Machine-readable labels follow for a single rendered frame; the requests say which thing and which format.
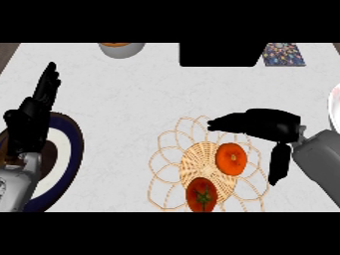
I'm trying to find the blue rimmed plate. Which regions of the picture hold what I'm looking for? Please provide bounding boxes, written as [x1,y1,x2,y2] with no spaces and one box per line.
[0,112,87,213]

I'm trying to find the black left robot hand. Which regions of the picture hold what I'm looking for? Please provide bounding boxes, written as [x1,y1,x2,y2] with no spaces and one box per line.
[2,61,63,162]

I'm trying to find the black appliance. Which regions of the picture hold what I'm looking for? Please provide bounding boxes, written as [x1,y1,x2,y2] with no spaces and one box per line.
[178,42,270,68]

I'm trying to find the red tomato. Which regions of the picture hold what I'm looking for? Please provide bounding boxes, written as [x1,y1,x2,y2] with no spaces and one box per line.
[184,176,220,213]

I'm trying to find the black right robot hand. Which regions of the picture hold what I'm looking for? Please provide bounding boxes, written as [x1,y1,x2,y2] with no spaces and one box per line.
[206,108,304,187]

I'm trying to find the grey cup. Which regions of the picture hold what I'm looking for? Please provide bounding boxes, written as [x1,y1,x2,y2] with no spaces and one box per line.
[98,42,147,60]

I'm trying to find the orange squash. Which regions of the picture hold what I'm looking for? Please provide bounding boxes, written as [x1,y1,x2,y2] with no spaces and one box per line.
[214,142,249,177]

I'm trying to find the floral patterned box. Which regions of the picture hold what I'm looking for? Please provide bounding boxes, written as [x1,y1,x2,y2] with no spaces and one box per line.
[263,42,308,68]

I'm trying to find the woven wicker placemat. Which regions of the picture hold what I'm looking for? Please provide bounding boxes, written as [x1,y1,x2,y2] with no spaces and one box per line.
[149,115,271,213]

